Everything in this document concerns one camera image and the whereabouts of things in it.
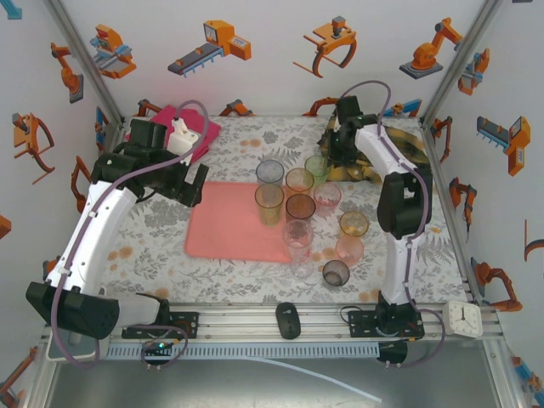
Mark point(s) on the short green plastic glass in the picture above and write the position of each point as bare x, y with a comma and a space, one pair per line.
316, 168

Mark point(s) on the short pink plastic glass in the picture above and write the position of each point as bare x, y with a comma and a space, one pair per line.
326, 202

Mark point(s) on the tall orange plastic glass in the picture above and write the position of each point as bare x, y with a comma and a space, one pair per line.
299, 180

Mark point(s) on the tall dark brown glass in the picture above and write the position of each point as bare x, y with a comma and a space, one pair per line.
300, 208

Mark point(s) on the short amber plastic glass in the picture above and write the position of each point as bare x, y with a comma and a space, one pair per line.
353, 225

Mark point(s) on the tall blue plastic glass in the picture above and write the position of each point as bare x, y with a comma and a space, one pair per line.
269, 172

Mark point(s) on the tall green plastic glass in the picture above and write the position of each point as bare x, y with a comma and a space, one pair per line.
269, 208

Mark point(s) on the short salmon plastic glass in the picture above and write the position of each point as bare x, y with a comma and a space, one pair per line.
349, 251

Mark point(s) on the tall clear plastic glass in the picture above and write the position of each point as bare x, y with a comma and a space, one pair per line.
298, 242

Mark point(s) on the short dark grey glass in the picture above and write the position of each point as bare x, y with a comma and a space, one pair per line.
336, 274

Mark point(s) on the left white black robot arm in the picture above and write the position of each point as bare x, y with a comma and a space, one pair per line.
93, 234

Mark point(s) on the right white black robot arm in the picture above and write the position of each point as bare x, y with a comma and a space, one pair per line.
399, 272

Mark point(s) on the pink plastic tray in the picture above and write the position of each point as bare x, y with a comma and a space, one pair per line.
229, 225

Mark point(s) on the yellow black plaid shirt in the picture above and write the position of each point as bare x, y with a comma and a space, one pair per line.
353, 173

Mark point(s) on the folded magenta cloth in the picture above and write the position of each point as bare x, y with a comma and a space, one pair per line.
208, 127

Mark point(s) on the grey floral tablecloth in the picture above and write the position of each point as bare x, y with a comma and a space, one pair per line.
276, 291

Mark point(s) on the black board with green light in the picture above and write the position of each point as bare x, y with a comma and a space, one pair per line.
158, 346

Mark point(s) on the black computer mouse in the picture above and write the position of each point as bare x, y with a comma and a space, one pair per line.
288, 321

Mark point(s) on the grey white box device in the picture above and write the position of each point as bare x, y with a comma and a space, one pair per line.
85, 350

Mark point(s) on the white square clock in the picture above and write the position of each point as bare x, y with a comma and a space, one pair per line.
461, 319

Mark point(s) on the black electronics block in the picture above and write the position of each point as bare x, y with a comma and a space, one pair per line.
393, 353

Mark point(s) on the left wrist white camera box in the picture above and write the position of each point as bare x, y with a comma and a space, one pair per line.
185, 138

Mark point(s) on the aluminium frame post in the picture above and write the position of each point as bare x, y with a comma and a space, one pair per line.
458, 64
88, 64

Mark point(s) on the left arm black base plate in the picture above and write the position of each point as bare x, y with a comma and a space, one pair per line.
187, 325

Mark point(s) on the aluminium frame cross rail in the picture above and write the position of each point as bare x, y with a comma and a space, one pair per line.
238, 323

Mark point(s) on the aluminium table side rail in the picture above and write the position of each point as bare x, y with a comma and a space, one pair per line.
464, 255

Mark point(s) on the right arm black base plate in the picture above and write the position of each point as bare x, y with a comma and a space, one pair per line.
361, 325

